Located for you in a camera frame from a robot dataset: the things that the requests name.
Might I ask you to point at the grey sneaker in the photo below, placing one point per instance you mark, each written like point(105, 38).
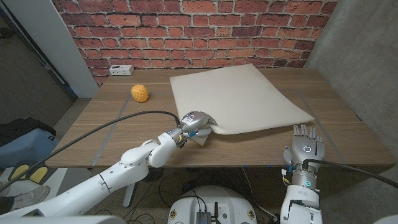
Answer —
point(29, 197)

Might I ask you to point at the yellow toy pineapple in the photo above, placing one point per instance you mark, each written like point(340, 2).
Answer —
point(139, 92)

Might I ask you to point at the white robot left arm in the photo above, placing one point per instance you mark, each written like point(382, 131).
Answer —
point(93, 186)

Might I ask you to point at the small grey electronics box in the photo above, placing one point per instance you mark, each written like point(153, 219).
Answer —
point(203, 217)

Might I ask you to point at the cream memory foam sheet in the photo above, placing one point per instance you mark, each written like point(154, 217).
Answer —
point(236, 99)

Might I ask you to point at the black yellow slipper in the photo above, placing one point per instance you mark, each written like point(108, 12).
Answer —
point(19, 172)
point(38, 175)

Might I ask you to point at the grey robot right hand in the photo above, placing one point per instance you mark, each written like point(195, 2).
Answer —
point(306, 149)

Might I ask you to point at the black antenna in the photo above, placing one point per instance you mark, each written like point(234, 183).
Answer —
point(216, 211)

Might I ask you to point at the white robot torso base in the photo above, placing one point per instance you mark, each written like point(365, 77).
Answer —
point(227, 202)

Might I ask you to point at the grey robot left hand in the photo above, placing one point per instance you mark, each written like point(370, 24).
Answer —
point(196, 119)

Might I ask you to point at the white wall panel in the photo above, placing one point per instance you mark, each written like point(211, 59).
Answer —
point(46, 37)

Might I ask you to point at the black bag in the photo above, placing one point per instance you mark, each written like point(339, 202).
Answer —
point(18, 127)

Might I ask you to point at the red brick printed backdrop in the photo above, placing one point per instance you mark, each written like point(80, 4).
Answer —
point(186, 31)

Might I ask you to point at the white table leg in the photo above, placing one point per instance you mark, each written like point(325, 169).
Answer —
point(129, 197)

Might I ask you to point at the white power strip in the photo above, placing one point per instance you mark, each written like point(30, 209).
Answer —
point(121, 70)

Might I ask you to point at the black round floor object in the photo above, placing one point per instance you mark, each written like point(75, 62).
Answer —
point(152, 176)

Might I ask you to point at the blue storage container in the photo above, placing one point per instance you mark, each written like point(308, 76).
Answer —
point(25, 149)

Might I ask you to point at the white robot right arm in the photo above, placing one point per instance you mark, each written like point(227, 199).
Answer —
point(300, 202)

